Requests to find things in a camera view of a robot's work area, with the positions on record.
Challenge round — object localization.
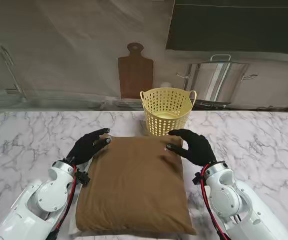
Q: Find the black stove grate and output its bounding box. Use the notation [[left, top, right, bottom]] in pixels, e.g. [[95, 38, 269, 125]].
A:
[[192, 99, 288, 112]]

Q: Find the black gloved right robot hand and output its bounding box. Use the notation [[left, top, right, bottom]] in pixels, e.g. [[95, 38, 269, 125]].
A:
[[165, 128, 217, 167]]

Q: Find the red black right arm cable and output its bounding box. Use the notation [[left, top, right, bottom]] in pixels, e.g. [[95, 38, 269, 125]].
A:
[[198, 164, 230, 240]]

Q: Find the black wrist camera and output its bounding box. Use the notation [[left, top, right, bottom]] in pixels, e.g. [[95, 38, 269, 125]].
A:
[[77, 169, 91, 186], [193, 171, 205, 186]]

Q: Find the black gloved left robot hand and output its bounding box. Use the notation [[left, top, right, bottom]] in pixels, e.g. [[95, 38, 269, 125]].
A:
[[67, 127, 112, 166]]

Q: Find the white pillow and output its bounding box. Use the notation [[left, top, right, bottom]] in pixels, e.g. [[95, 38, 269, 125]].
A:
[[68, 214, 149, 237]]

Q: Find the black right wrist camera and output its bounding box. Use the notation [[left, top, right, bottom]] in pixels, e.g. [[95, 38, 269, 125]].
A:
[[193, 171, 205, 186]]

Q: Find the red black arm cable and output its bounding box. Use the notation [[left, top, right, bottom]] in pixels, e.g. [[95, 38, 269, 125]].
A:
[[50, 164, 82, 240], [198, 164, 230, 240]]

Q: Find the red black left arm cable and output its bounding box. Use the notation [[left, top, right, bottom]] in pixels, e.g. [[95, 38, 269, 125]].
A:
[[50, 164, 82, 240]]

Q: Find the brown pillowcase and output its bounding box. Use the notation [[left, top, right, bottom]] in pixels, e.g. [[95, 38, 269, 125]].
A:
[[75, 136, 197, 236]]

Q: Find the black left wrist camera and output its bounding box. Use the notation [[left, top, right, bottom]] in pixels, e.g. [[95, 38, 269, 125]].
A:
[[77, 169, 91, 186]]

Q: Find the yellow perforated laundry basket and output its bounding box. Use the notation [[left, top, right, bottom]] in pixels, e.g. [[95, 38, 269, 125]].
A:
[[140, 87, 197, 144]]

